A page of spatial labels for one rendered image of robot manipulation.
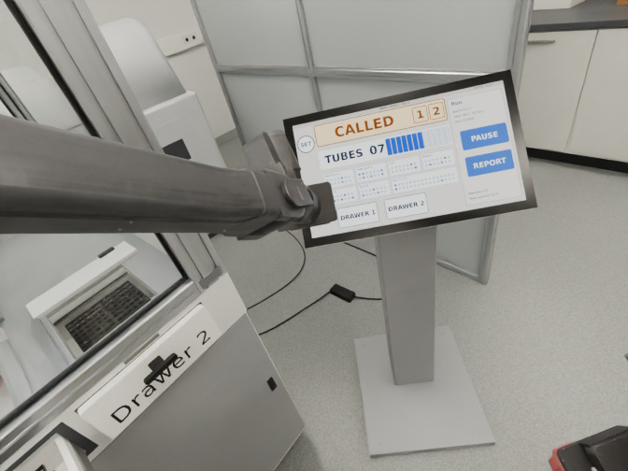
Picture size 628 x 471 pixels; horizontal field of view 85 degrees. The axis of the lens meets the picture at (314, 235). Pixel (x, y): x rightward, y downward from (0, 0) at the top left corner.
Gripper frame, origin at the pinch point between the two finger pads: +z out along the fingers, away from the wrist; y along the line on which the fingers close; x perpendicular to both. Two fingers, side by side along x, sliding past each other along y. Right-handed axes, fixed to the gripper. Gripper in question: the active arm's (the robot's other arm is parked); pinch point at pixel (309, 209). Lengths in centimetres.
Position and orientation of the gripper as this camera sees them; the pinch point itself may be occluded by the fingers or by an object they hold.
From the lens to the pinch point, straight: 64.8
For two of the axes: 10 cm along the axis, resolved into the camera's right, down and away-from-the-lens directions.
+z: 1.1, -0.2, 9.9
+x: 2.0, 9.8, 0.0
